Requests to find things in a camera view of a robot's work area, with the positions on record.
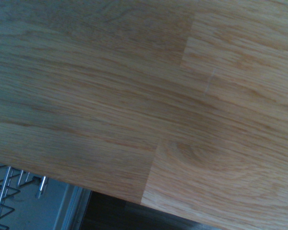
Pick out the white dishwasher body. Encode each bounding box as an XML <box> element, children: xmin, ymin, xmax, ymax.
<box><xmin>0</xmin><ymin>167</ymin><xmax>92</xmax><ymax>230</ymax></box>

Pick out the metal wire dishwasher rack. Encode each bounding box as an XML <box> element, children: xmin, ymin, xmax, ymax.
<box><xmin>0</xmin><ymin>161</ymin><xmax>50</xmax><ymax>230</ymax></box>

